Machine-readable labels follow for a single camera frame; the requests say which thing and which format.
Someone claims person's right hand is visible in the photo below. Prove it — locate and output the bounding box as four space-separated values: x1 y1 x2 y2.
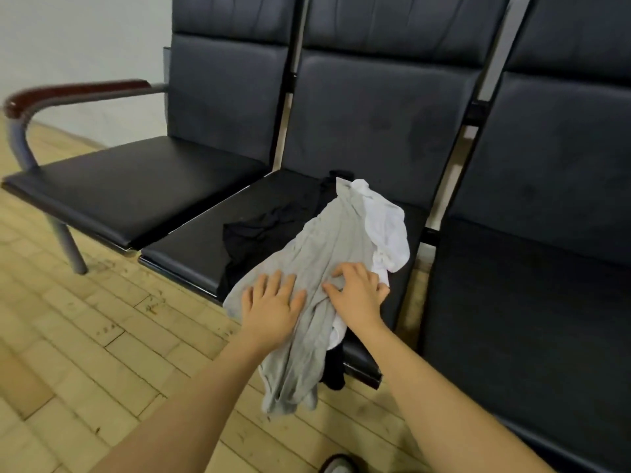
322 261 392 333

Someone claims person's right forearm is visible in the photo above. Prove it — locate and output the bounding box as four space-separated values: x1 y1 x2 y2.
353 318 558 473

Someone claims person's left hand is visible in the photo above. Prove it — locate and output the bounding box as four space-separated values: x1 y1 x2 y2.
239 269 310 353

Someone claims pile of clothes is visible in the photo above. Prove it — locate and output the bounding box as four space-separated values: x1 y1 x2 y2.
217 171 413 420

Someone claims brown wooden bench armrest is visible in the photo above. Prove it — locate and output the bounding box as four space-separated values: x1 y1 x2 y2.
3 78 156 122

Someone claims person's left forearm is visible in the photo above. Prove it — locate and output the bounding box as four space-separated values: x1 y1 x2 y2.
89 338 287 473

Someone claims grey t-shirt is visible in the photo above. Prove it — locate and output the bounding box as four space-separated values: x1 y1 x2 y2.
223 184 384 420

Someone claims grey metal bench leg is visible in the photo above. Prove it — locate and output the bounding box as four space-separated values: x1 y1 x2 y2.
6 115 92 276

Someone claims person's black shoe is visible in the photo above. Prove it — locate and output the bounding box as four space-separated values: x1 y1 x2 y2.
319 452 364 473

